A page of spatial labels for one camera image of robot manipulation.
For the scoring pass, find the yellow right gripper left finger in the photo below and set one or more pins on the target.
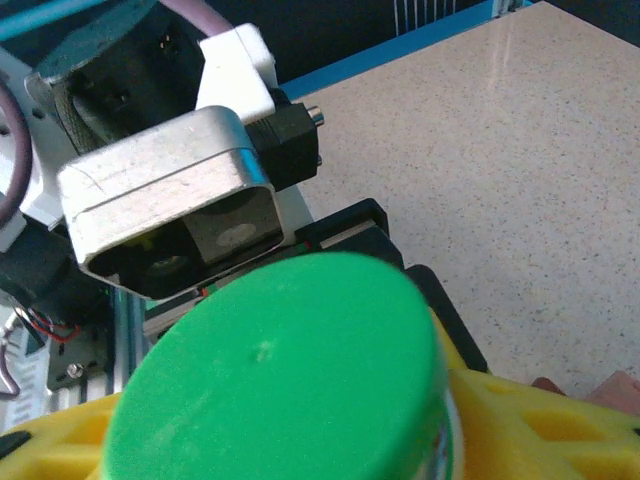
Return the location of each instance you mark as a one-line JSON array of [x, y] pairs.
[[60, 440]]

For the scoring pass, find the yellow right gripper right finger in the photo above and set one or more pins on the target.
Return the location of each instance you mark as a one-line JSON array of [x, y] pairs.
[[525, 450]]

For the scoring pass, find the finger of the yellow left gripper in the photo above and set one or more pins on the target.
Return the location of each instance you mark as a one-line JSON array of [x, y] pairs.
[[450, 325]]

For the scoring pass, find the white bottle green cap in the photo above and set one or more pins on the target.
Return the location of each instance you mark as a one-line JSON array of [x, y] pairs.
[[280, 380]]

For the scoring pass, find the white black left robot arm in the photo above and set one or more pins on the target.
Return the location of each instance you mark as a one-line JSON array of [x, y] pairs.
[[30, 272]]

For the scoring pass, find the blue printed side panel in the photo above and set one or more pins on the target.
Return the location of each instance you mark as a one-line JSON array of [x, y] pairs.
[[325, 30]]

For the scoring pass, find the blue table edge strip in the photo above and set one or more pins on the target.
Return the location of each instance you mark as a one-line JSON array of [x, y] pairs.
[[380, 55]]

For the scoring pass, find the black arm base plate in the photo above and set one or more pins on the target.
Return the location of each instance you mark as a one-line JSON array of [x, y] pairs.
[[65, 355]]

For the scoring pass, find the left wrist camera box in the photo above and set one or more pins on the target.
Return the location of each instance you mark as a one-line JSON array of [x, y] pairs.
[[165, 190]]

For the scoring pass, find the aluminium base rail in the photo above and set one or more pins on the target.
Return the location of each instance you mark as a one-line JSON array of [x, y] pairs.
[[127, 340]]

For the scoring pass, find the aluminium frame post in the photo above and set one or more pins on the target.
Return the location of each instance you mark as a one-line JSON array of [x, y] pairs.
[[507, 6]]

